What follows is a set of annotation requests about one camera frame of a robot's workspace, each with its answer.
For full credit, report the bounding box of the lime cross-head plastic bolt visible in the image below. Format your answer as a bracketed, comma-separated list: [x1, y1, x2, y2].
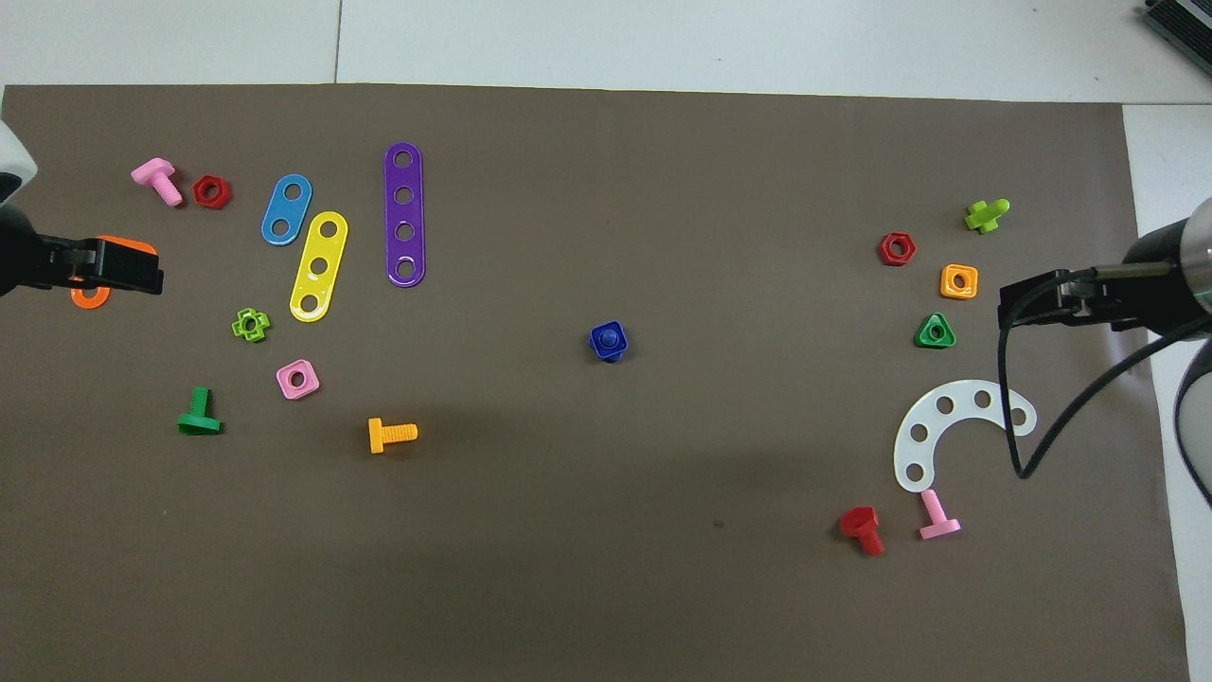
[964, 198, 1011, 235]

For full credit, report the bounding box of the white curved five-hole strip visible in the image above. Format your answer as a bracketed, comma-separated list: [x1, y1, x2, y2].
[893, 380, 1039, 494]

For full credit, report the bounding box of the orange heart-shaped plastic plate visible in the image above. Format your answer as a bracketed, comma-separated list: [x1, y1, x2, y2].
[70, 235, 159, 312]

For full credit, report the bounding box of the green plastic bolt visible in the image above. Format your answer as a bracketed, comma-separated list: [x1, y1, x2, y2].
[177, 386, 224, 437]

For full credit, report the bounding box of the purple four-hole plastic strip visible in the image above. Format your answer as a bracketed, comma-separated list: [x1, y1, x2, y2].
[383, 142, 427, 288]

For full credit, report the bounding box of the brown paper table mat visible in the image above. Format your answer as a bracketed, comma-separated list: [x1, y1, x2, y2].
[0, 83, 1192, 682]

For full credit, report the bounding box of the pink square plastic nut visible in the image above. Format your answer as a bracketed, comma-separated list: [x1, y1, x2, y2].
[276, 359, 321, 401]

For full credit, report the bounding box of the black ribbed device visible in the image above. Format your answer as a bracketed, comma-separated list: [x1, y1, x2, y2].
[1139, 0, 1212, 53]

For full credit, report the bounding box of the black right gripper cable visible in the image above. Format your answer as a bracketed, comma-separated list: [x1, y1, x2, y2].
[996, 270, 1212, 480]

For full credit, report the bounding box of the blue two-hole plastic strip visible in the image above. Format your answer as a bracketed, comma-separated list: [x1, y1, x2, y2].
[260, 173, 313, 247]

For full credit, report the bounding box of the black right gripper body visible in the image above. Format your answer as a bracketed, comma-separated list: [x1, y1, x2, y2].
[1113, 220, 1198, 334]

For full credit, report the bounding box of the pink plastic bolt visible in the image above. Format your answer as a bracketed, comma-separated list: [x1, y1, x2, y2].
[918, 489, 962, 541]
[131, 157, 185, 208]

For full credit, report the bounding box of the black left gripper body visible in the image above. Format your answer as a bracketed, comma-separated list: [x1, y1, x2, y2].
[0, 205, 63, 296]

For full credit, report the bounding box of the orange plastic bolt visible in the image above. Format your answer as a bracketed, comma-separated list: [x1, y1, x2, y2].
[367, 417, 419, 455]

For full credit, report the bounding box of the red plastic bolt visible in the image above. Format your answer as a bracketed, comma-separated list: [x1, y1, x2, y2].
[839, 506, 886, 558]

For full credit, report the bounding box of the yellow three-hole plastic strip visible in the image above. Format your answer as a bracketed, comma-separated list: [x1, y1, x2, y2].
[289, 210, 349, 324]

